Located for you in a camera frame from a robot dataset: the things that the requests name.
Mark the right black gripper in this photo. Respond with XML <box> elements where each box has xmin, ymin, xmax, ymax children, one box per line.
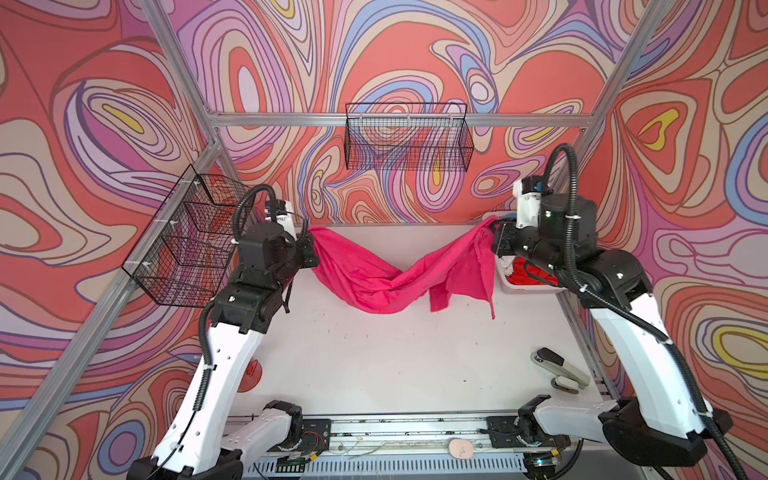
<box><xmin>490</xmin><ymin>216</ymin><xmax>572</xmax><ymax>279</ymax></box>

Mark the magenta pink t shirt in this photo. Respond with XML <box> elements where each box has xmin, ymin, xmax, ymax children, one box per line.
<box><xmin>310</xmin><ymin>216</ymin><xmax>496</xmax><ymax>315</ymax></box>

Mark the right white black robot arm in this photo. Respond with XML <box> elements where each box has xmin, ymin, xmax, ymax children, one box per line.
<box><xmin>490</xmin><ymin>143</ymin><xmax>746</xmax><ymax>479</ymax></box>

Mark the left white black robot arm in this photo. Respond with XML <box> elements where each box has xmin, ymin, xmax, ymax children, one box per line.
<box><xmin>127</xmin><ymin>184</ymin><xmax>319</xmax><ymax>479</ymax></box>

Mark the red t shirt in basket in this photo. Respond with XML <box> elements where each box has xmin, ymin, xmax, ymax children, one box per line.
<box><xmin>506</xmin><ymin>263</ymin><xmax>559</xmax><ymax>287</ymax></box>

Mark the white plastic laundry basket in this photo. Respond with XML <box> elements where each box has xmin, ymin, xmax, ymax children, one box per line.
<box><xmin>482</xmin><ymin>211</ymin><xmax>561</xmax><ymax>294</ymax></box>

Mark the grey stapler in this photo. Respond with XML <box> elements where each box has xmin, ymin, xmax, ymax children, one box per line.
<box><xmin>530</xmin><ymin>347</ymin><xmax>591</xmax><ymax>394</ymax></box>

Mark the green circuit board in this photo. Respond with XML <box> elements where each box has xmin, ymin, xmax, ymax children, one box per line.
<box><xmin>276</xmin><ymin>454</ymin><xmax>317</xmax><ymax>471</ymax></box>

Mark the pink round disc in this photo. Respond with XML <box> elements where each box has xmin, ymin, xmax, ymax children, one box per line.
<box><xmin>448</xmin><ymin>438</ymin><xmax>475</xmax><ymax>460</ymax></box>

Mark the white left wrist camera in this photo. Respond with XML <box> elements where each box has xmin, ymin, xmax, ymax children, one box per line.
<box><xmin>275</xmin><ymin>200</ymin><xmax>298</xmax><ymax>238</ymax></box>

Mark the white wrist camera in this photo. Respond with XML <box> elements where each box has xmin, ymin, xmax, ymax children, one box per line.
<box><xmin>513</xmin><ymin>175</ymin><xmax>548</xmax><ymax>229</ymax></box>
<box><xmin>275</xmin><ymin>200</ymin><xmax>298</xmax><ymax>238</ymax></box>

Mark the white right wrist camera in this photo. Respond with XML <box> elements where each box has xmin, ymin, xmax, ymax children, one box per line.
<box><xmin>513</xmin><ymin>175</ymin><xmax>548</xmax><ymax>229</ymax></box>

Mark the black wire basket left wall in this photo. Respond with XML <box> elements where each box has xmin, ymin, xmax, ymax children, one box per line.
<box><xmin>122</xmin><ymin>167</ymin><xmax>247</xmax><ymax>308</ymax></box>

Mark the black wire basket wall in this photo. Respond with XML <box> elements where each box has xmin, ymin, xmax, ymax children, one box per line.
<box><xmin>344</xmin><ymin>101</ymin><xmax>475</xmax><ymax>172</ymax></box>
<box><xmin>122</xmin><ymin>167</ymin><xmax>247</xmax><ymax>308</ymax></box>

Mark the black wire basket back wall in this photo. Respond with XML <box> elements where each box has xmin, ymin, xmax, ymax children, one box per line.
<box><xmin>344</xmin><ymin>101</ymin><xmax>475</xmax><ymax>172</ymax></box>

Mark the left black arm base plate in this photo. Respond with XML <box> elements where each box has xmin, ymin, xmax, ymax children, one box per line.
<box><xmin>269</xmin><ymin>418</ymin><xmax>332</xmax><ymax>454</ymax></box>

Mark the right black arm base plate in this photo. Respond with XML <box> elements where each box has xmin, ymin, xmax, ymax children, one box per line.
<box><xmin>477</xmin><ymin>415</ymin><xmax>571</xmax><ymax>449</ymax></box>

